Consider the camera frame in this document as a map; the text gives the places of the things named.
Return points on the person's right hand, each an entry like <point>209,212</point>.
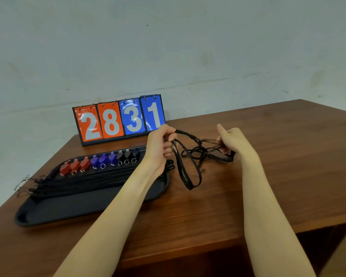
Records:
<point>236,141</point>

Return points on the person's left hand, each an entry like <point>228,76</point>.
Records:
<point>157,150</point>

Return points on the black plastic tray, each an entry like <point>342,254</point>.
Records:
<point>75,204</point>

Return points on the wooden desk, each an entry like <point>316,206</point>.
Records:
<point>184,265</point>

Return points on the person's left forearm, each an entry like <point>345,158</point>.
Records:
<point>103,230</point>

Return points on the person's right forearm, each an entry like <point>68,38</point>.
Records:
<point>271,222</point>

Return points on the orange and blue flip scoreboard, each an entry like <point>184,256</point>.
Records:
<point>118,119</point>

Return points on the carved light wooden panel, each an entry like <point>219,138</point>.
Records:
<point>343,256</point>

